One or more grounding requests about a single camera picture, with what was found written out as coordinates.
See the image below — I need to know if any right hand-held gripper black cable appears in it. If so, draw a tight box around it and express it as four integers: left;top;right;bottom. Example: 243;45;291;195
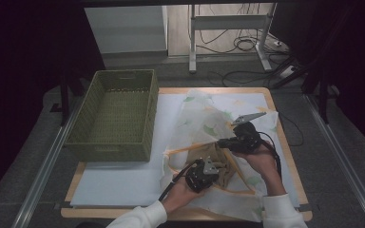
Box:
257;130;283;179

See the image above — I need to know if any wooden work board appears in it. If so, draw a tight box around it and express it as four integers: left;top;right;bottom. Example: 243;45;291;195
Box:
69;92;301;209

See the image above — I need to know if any aluminium rail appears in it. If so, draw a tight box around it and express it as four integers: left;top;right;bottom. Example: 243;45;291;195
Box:
303;94;365;228
10;101;85;228

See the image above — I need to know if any thin black cable beside table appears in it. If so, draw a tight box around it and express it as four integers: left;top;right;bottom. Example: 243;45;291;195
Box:
279;111;305;147

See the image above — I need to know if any person's left hand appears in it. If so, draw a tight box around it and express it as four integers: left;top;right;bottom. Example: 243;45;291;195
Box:
164;172;211;210

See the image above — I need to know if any dark curtain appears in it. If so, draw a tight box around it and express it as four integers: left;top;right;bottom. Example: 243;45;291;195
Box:
269;0;365;160
0;0;106;207

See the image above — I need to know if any person's right hand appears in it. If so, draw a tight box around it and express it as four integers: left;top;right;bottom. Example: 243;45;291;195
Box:
233;143;279;180

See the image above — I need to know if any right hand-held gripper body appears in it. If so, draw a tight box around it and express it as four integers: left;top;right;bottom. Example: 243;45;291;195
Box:
231;111;268;155

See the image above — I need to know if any white cabinet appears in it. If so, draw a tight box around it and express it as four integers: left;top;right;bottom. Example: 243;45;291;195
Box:
84;5;169;55

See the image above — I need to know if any green woven basket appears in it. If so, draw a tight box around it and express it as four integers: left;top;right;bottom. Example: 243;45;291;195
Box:
64;68;160;163

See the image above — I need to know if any white metal desk frame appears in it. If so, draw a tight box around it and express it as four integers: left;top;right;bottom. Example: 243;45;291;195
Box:
188;3;279;74

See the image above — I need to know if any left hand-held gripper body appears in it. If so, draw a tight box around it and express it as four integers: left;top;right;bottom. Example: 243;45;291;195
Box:
184;156;221;195

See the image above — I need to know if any leaf print mesh laundry bag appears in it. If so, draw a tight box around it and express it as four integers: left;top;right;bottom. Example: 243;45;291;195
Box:
159;88;280;223

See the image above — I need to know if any black cable bundle on floor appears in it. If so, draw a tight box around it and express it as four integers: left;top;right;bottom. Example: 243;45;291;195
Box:
196;3;288;55

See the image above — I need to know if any beige garment with black straps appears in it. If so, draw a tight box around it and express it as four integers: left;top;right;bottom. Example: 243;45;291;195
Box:
184;142;238;190

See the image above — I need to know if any white power strip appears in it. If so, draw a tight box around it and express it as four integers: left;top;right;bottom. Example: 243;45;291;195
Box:
279;65;298;79

